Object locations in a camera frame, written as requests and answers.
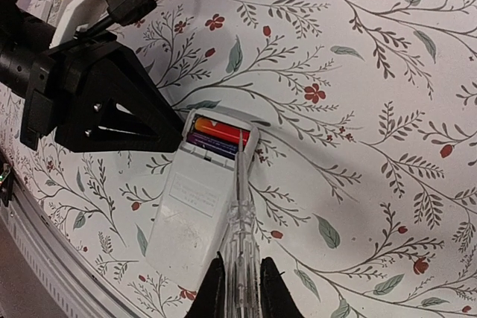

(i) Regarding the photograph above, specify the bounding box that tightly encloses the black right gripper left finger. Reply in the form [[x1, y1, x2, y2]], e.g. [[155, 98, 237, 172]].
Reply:
[[185, 252, 226, 318]]

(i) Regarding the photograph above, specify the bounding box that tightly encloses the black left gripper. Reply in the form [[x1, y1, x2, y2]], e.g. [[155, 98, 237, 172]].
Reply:
[[20, 31, 184, 153]]

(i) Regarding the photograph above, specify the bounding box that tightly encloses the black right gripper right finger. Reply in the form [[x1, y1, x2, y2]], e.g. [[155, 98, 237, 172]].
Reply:
[[260, 257, 303, 318]]

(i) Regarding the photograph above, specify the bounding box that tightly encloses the clear handle screwdriver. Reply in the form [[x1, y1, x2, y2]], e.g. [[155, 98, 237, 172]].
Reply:
[[224, 131, 260, 317]]

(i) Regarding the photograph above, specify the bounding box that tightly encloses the white remote control back up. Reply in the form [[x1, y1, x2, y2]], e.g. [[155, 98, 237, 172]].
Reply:
[[145, 106, 260, 290]]

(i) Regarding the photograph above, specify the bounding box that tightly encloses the white remote with display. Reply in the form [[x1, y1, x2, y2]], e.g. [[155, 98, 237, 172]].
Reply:
[[39, 0, 61, 27]]

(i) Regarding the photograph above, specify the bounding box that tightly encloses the red orange battery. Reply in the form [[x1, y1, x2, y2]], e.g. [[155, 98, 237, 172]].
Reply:
[[191, 116, 250, 144]]

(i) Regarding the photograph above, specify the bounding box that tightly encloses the purple battery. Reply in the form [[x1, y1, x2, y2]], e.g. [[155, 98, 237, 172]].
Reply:
[[186, 132, 238, 159]]

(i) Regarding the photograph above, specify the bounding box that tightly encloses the floral tablecloth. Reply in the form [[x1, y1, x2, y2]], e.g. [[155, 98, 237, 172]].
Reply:
[[1, 0, 476, 317]]

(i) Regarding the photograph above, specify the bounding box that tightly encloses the front aluminium rail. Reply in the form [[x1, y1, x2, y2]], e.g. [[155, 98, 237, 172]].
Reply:
[[0, 168, 124, 318]]

